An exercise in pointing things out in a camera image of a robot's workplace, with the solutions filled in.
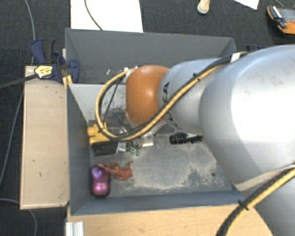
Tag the grey metal bin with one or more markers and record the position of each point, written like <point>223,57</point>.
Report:
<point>167,171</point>

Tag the red-brown toy animal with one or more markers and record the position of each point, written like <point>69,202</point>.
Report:
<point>122,172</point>

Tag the yellow and black block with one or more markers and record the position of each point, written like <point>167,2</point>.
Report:
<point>98,136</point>

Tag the purple computer mouse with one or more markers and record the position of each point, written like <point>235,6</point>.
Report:
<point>99,182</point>

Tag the pale wood board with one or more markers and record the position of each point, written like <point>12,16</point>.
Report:
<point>45,141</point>

